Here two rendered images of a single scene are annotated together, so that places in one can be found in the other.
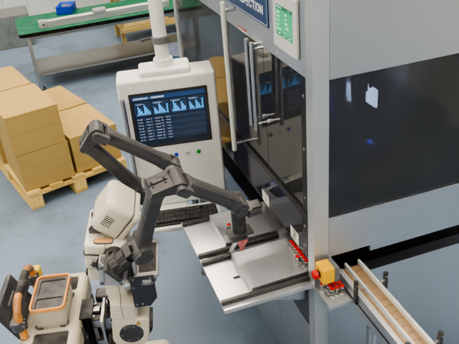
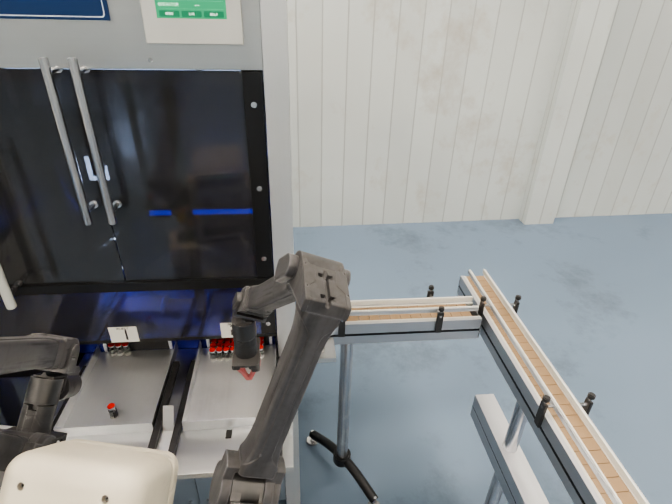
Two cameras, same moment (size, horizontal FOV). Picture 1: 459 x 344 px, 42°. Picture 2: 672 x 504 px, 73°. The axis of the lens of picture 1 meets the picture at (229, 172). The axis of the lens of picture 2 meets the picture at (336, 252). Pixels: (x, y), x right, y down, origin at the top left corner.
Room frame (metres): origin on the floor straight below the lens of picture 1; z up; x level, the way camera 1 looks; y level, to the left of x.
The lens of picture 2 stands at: (1.60, 0.80, 1.97)
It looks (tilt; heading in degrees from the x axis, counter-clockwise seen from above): 30 degrees down; 280
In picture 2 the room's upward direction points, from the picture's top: 2 degrees clockwise
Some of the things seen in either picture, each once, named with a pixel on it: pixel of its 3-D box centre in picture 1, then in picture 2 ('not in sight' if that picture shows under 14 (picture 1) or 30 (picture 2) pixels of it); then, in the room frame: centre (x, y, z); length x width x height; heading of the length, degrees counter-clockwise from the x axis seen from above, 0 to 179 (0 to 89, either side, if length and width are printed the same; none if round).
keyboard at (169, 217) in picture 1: (180, 215); not in sight; (2.67, 0.28, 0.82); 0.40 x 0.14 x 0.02; 96
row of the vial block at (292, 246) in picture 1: (298, 254); (237, 353); (2.13, -0.28, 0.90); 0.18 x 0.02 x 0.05; 17
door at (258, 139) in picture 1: (248, 91); (7, 188); (2.64, -0.12, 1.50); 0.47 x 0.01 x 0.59; 16
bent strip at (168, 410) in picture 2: (222, 250); (164, 432); (2.20, 0.07, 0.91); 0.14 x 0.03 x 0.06; 106
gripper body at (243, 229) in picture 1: (239, 226); (245, 345); (1.98, -0.02, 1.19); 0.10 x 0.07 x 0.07; 107
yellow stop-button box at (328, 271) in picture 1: (326, 271); not in sight; (1.89, -0.36, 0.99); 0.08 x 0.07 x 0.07; 106
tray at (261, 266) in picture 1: (276, 262); (234, 378); (2.09, -0.17, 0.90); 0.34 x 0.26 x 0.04; 107
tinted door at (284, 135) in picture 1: (286, 128); (187, 186); (2.20, -0.25, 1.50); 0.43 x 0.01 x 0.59; 16
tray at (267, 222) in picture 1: (250, 222); (123, 384); (2.42, -0.08, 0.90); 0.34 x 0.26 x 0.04; 106
